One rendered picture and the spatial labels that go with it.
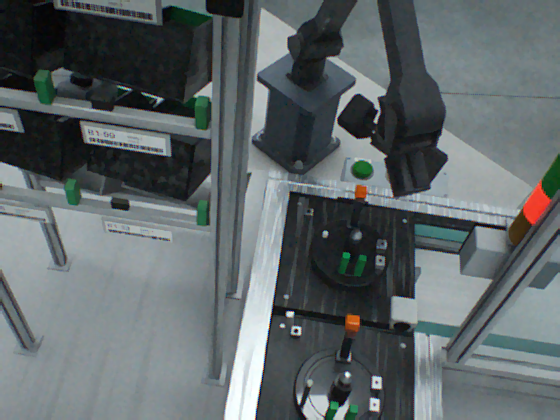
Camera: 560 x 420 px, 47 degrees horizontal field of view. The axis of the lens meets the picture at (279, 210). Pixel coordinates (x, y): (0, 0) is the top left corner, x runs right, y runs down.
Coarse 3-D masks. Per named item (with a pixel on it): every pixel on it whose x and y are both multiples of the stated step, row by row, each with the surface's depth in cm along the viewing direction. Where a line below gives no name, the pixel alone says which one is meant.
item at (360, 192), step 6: (360, 186) 111; (354, 192) 112; (360, 192) 110; (366, 192) 110; (360, 198) 110; (354, 204) 112; (360, 204) 110; (354, 210) 113; (360, 210) 112; (354, 216) 113; (354, 222) 114
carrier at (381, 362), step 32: (288, 320) 106; (288, 352) 102; (320, 352) 101; (352, 352) 101; (384, 352) 104; (288, 384) 99; (320, 384) 97; (352, 384) 94; (384, 384) 100; (256, 416) 96; (288, 416) 96; (320, 416) 95; (352, 416) 91; (384, 416) 97
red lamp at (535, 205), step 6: (540, 180) 76; (540, 186) 76; (534, 192) 77; (540, 192) 76; (528, 198) 79; (534, 198) 77; (540, 198) 76; (546, 198) 75; (528, 204) 78; (534, 204) 77; (540, 204) 76; (546, 204) 75; (528, 210) 78; (534, 210) 77; (540, 210) 76; (528, 216) 79; (534, 216) 78; (534, 222) 78
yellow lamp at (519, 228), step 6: (522, 210) 80; (516, 216) 82; (522, 216) 80; (516, 222) 81; (522, 222) 80; (528, 222) 79; (510, 228) 83; (516, 228) 81; (522, 228) 80; (528, 228) 79; (510, 234) 83; (516, 234) 82; (522, 234) 81; (516, 240) 82; (516, 246) 82
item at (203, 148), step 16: (128, 96) 83; (160, 112) 96; (176, 112) 99; (192, 112) 100; (144, 128) 91; (176, 144) 73; (192, 144) 90; (208, 144) 78; (96, 160) 77; (112, 160) 76; (128, 160) 76; (144, 160) 75; (160, 160) 75; (176, 160) 74; (192, 160) 74; (208, 160) 81; (112, 176) 77; (128, 176) 77; (144, 176) 76; (160, 176) 76; (176, 176) 75; (192, 176) 75; (160, 192) 77; (176, 192) 76; (192, 192) 78
